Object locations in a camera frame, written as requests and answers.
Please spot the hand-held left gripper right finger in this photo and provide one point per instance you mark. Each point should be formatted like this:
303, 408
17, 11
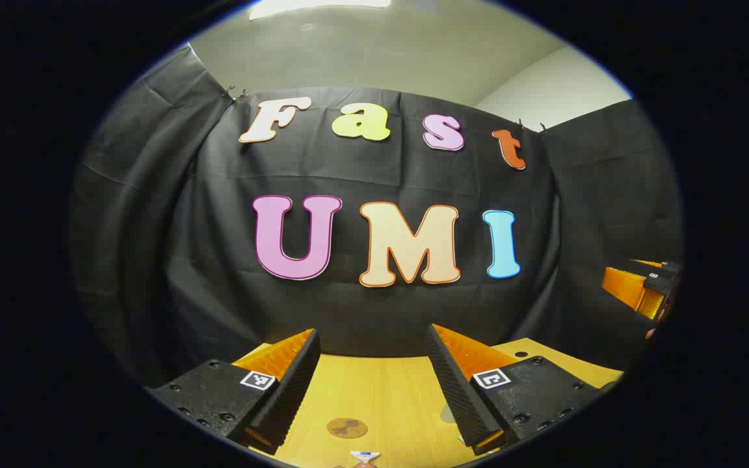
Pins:
456, 396

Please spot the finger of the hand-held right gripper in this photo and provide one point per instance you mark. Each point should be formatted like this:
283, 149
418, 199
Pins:
664, 268
628, 289

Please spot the black backdrop cloth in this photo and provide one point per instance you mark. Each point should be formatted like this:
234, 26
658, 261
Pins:
218, 292

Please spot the white toothpaste tube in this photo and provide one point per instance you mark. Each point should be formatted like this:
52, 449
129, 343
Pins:
365, 456

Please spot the ceiling light panel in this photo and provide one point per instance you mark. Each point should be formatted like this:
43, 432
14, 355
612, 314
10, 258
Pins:
319, 6

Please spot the wooden desktop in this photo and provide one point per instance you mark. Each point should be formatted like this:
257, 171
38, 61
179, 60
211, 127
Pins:
381, 390

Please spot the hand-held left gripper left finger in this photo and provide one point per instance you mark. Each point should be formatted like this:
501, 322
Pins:
293, 390

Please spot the round cork coaster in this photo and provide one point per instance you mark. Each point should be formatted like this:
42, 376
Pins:
347, 428

